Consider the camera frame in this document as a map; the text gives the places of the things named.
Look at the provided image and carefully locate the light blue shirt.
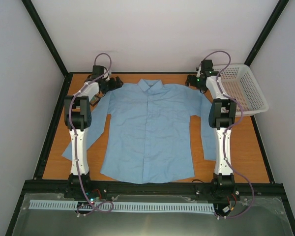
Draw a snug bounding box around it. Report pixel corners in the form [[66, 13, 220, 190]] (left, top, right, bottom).
[[61, 78, 218, 184]]

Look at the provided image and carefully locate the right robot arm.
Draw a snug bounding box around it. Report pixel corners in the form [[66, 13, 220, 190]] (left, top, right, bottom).
[[185, 59, 237, 198]]

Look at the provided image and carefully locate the black display case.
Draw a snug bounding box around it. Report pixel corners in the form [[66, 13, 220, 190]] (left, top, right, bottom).
[[89, 95, 101, 107]]

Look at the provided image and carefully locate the black front rail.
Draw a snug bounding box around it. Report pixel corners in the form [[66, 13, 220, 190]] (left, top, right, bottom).
[[21, 179, 286, 201]]

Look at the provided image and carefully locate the small green circuit board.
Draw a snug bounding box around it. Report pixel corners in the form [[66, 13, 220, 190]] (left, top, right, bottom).
[[89, 196, 100, 204]]

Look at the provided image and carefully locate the white plastic basket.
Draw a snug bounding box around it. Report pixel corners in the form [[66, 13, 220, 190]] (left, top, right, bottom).
[[213, 64, 269, 116]]

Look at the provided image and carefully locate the light blue cable duct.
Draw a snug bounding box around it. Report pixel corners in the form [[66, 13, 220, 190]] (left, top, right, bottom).
[[28, 200, 215, 215]]

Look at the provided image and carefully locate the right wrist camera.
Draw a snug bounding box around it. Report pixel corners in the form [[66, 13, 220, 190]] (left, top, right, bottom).
[[196, 64, 201, 78]]

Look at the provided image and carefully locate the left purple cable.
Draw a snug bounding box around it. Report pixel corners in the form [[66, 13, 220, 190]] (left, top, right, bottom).
[[70, 53, 115, 219]]

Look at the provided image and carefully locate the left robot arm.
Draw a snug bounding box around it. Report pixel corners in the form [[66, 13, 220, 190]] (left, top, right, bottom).
[[64, 65, 123, 198]]

